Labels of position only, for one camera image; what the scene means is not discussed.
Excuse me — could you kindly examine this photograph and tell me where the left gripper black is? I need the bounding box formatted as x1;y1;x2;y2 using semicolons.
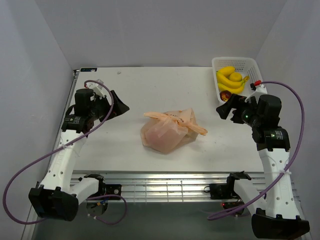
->
89;90;129;123

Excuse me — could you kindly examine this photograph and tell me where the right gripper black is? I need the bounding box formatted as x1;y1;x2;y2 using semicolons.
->
216;93;262;129

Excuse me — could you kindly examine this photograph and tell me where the orange plastic banana-print bag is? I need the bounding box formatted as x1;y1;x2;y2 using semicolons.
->
140;108;208;154

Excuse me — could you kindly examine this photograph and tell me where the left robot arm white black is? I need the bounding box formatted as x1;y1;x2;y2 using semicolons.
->
28;88;130;222

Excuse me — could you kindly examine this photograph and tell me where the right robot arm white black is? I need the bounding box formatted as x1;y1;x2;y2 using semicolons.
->
216;94;310;240

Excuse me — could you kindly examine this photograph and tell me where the red fake apple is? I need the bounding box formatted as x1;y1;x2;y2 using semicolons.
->
219;90;232;102

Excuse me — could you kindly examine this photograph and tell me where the yellow fake lemon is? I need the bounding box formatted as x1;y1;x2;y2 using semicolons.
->
229;72;243;82

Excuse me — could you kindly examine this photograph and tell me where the yellow fake banana bunch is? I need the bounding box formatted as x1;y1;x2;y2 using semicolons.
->
216;66;250;94

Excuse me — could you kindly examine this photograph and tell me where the white plastic basket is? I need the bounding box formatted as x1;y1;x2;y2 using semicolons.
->
211;57;267;105

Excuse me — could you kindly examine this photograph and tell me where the blue label sticker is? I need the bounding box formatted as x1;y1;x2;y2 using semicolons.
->
80;67;97;72

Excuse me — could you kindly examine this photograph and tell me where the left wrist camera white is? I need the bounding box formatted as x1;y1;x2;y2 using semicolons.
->
84;79;105;98

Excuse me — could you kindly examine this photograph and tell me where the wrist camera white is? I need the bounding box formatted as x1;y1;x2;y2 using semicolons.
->
84;79;105;98
245;80;268;103

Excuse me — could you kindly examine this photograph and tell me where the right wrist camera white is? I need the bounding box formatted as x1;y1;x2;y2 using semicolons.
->
245;80;268;103

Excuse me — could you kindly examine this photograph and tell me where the aluminium rail frame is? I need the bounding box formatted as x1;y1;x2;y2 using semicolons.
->
67;171;296;203

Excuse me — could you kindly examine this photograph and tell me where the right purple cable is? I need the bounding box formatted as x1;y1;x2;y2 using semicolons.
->
206;80;306;221

